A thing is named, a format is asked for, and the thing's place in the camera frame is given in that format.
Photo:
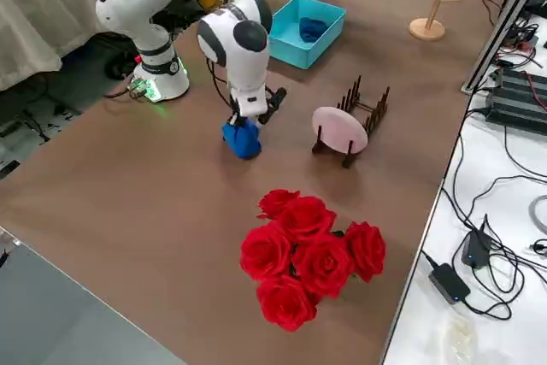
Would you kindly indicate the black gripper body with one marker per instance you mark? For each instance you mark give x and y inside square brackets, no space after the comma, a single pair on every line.
[277,95]

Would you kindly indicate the blue square rag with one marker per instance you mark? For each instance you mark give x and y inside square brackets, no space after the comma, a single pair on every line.
[243,143]
[312,29]

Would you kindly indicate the round white plate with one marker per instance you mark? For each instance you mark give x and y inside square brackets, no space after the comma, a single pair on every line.
[339,130]

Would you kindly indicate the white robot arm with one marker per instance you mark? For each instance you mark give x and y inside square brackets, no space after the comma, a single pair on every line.
[239,53]

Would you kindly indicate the cyan plastic box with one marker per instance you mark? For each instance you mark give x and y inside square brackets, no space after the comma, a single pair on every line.
[295,51]

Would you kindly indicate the dark wooden dish rack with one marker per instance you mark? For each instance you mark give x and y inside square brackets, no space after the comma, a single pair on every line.
[376,113]

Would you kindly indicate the red artificial rose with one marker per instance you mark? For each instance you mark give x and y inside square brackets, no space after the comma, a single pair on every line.
[325,266]
[286,305]
[265,251]
[367,251]
[307,217]
[278,203]

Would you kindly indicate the small green circuit board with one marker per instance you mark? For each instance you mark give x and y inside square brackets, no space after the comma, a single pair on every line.
[137,88]

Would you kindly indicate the beige curtain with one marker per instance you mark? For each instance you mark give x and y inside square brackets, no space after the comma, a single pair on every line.
[34,19]

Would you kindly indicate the black ribbed power supply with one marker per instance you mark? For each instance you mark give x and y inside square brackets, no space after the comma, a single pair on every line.
[517,98]

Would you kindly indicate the small black power adapter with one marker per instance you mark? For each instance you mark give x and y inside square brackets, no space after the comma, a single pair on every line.
[474,249]

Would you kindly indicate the flat black power adapter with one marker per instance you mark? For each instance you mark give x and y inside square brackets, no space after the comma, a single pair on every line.
[448,284]

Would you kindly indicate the grey metal panel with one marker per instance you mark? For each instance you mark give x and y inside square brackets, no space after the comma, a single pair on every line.
[51,318]

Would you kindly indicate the aluminium camera post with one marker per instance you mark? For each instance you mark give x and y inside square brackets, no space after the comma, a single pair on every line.
[495,36]

